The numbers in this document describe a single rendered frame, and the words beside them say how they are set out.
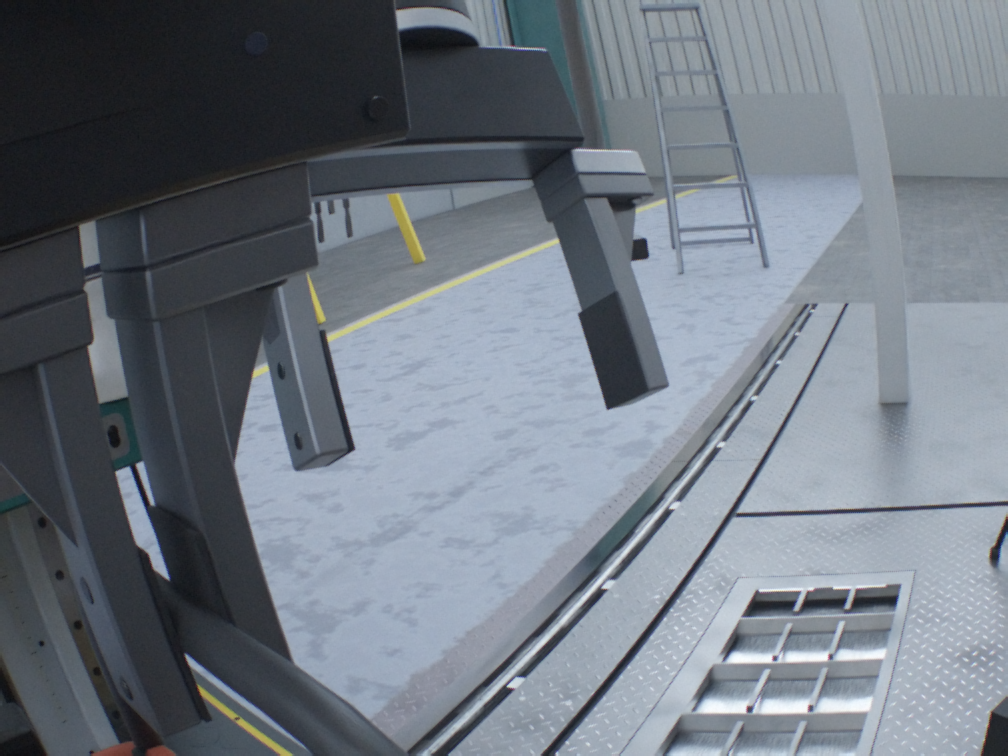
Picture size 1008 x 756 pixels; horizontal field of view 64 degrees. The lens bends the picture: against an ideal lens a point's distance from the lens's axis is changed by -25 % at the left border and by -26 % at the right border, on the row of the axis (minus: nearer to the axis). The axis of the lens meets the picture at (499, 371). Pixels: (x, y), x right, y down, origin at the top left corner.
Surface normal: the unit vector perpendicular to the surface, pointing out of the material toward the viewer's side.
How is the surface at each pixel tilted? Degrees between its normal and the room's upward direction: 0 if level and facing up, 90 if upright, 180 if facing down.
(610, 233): 66
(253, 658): 11
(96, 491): 90
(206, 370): 90
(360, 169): 155
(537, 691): 0
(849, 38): 90
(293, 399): 83
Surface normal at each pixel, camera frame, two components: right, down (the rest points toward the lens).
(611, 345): -0.82, 0.14
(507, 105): 0.50, -0.30
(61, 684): 0.69, 0.07
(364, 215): 0.88, -0.02
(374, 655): -0.15, -0.96
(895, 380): -0.45, 0.28
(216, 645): -0.52, -0.65
